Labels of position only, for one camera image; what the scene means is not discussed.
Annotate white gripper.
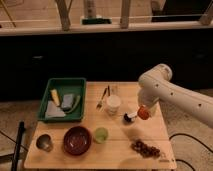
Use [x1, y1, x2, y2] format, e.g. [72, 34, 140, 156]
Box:
[138, 89, 159, 117]

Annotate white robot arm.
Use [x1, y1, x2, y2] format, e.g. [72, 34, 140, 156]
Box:
[138, 64, 213, 129]

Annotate white paper cup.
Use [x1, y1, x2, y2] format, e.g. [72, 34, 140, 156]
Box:
[106, 95, 121, 113]

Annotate green plastic cup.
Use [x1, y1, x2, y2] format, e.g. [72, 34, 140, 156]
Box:
[93, 127, 108, 144]

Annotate small metal cup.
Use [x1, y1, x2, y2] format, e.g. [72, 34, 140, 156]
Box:
[36, 134, 53, 152]

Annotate bunch of dark grapes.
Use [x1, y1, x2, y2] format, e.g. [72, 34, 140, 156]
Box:
[131, 139, 160, 158]

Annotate clear glass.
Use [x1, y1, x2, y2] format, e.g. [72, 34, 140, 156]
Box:
[111, 85, 118, 95]

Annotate green bean pod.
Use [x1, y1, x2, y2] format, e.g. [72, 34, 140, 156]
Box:
[68, 95, 81, 113]

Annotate dark red bowl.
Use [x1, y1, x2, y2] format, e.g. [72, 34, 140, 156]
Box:
[63, 126, 92, 156]

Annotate grey sponge block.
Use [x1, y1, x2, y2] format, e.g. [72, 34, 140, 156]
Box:
[61, 94, 74, 110]

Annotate green plastic tray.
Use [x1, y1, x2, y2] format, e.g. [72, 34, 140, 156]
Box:
[38, 78, 86, 122]

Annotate yellow corn piece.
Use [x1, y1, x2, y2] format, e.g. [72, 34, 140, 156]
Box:
[50, 89, 60, 106]

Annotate grey folded cloth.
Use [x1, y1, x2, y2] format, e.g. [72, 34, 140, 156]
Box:
[45, 101, 66, 118]

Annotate black pole stand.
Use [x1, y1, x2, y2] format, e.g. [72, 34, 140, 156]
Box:
[11, 121, 25, 171]

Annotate white handled black brush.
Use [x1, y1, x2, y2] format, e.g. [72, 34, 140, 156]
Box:
[123, 112, 137, 123]

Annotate black floor cable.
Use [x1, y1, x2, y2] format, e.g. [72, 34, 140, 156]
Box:
[168, 132, 213, 171]

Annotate green base white post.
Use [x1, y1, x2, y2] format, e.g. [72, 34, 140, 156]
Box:
[82, 0, 111, 25]

